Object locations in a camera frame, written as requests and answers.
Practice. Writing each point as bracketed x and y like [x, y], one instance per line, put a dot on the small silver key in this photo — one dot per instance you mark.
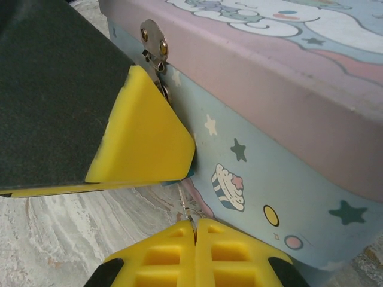
[188, 213]

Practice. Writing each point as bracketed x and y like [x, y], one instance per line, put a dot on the blue cartoon tin box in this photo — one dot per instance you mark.
[269, 104]

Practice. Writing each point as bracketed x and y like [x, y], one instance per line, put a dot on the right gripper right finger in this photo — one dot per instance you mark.
[233, 263]

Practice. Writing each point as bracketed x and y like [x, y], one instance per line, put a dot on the silver metal hasp latch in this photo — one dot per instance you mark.
[154, 36]

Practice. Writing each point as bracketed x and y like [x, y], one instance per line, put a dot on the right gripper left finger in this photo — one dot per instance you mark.
[161, 263]

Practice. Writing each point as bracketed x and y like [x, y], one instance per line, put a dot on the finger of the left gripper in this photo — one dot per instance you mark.
[74, 104]
[45, 189]

